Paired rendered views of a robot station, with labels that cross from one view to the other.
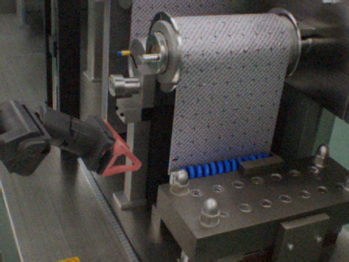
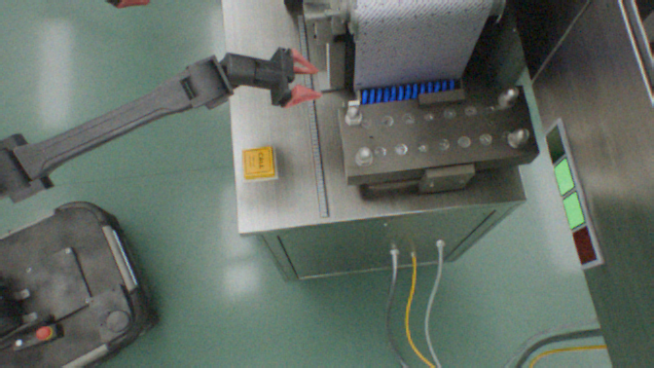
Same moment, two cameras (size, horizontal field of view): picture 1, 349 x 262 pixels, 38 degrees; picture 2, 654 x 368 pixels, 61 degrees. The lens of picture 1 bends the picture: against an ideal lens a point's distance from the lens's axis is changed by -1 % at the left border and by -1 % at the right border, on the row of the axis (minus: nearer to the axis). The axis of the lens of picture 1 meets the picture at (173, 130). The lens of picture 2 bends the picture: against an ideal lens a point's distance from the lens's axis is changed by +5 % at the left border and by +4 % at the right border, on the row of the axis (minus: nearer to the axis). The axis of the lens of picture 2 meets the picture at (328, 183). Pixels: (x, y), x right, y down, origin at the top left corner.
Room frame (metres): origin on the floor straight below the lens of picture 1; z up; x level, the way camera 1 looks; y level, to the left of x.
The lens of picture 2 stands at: (0.30, -0.16, 2.07)
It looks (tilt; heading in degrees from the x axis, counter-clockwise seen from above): 71 degrees down; 24
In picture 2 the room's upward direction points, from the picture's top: 3 degrees counter-clockwise
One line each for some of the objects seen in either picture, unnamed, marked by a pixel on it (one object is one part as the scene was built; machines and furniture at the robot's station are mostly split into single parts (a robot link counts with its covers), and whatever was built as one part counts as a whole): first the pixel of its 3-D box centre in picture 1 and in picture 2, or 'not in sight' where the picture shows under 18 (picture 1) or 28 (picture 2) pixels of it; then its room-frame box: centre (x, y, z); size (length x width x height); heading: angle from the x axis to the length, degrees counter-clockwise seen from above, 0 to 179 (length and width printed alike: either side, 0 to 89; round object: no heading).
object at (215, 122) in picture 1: (227, 125); (412, 62); (0.90, -0.10, 1.11); 0.23 x 0.01 x 0.18; 117
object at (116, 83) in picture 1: (116, 84); (308, 13); (0.89, 0.12, 1.18); 0.04 x 0.02 x 0.04; 27
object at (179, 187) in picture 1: (181, 180); (353, 113); (0.78, -0.02, 1.05); 0.04 x 0.04 x 0.04
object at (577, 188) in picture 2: not in sight; (570, 193); (0.70, -0.44, 1.18); 0.25 x 0.01 x 0.07; 27
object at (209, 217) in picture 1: (210, 210); (364, 155); (0.70, -0.07, 1.05); 0.04 x 0.04 x 0.04
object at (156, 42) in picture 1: (157, 52); (345, 0); (0.89, 0.04, 1.25); 0.07 x 0.02 x 0.07; 27
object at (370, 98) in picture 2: (227, 168); (409, 92); (0.88, -0.12, 1.03); 0.21 x 0.04 x 0.03; 117
